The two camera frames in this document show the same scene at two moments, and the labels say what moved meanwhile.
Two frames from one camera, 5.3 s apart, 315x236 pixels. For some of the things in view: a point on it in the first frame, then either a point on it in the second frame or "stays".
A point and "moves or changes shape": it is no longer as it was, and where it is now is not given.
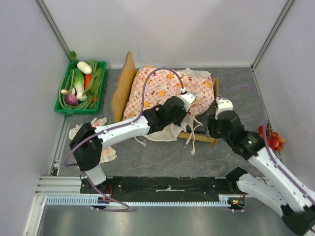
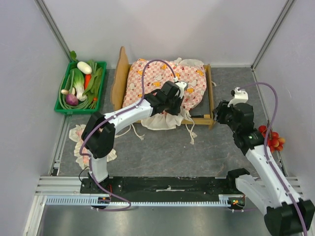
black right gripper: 212,125 -> 220,114
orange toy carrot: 87,79 stays
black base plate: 191,186 stays
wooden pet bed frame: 120,91 -> 118,79
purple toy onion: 71,99 stays
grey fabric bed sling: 200,122 -> 203,107
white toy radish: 84,68 stays
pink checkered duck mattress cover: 161,85 moves or changes shape
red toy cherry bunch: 276,143 stays
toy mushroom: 65,92 stays
